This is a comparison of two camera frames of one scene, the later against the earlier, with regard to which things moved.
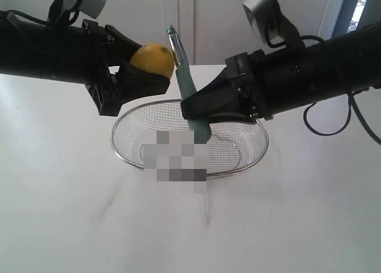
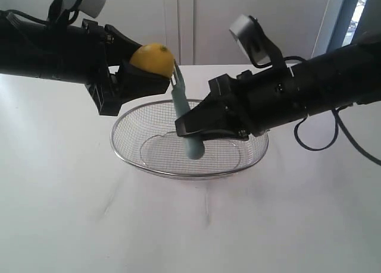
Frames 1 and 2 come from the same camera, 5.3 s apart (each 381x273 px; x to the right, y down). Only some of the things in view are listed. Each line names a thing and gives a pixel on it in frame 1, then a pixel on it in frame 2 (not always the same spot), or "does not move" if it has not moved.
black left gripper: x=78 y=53 does not move
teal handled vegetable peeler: x=187 y=83 -> x=196 y=147
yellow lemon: x=155 y=57 does not move
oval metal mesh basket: x=156 y=136 does not move
